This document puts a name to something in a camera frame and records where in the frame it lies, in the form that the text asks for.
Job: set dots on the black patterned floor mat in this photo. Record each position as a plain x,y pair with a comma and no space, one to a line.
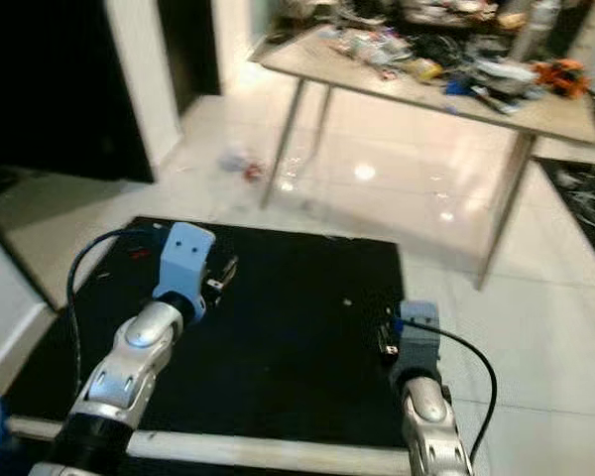
585,213

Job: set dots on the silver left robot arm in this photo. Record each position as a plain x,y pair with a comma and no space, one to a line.
129,372

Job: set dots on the light wooden table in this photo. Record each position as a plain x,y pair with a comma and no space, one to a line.
550,117

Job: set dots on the orange tool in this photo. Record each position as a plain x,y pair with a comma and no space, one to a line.
559,77

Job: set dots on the grey-blue right wrist camera mount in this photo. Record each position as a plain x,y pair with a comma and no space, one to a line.
419,342

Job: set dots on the crumpled plastic floor trash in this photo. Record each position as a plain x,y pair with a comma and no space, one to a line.
243,167

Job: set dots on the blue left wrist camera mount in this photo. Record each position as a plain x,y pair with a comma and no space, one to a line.
186,260

